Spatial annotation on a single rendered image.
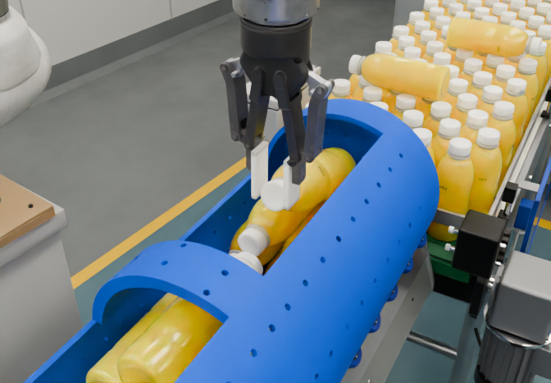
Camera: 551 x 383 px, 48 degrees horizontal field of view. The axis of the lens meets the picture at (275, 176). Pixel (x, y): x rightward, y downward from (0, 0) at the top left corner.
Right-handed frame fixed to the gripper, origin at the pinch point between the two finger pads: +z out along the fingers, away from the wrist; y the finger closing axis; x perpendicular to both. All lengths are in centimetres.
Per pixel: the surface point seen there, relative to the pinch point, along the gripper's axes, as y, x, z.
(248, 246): -4.9, 1.2, 14.1
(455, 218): 16, 40, 27
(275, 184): -0.1, 0.1, 1.3
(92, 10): -254, 218, 86
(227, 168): -115, 157, 125
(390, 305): 11.9, 17.5, 31.8
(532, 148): 23, 86, 35
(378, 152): 7.4, 15.9, 2.8
